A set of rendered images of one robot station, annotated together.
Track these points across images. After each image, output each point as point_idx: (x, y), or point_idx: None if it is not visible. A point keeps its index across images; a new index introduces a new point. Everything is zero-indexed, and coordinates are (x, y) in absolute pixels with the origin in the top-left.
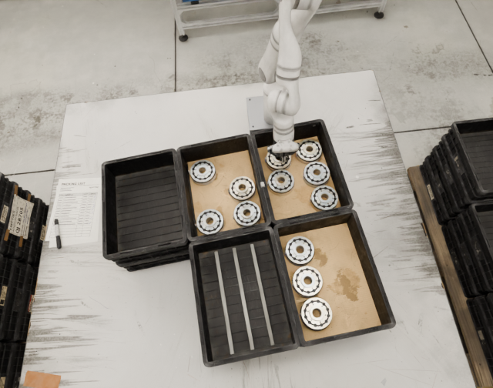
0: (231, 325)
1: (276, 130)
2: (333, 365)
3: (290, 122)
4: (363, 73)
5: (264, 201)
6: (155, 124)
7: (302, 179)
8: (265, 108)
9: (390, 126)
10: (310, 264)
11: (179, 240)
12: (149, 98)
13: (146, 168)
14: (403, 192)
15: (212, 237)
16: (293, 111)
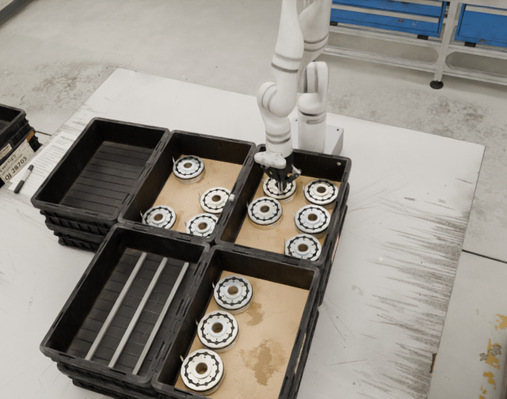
0: (105, 336)
1: (265, 134)
2: None
3: (280, 128)
4: (468, 145)
5: (222, 215)
6: (186, 114)
7: (293, 222)
8: (298, 127)
9: (466, 218)
10: (237, 316)
11: (108, 216)
12: (198, 88)
13: (137, 144)
14: (432, 304)
15: (142, 227)
16: (278, 109)
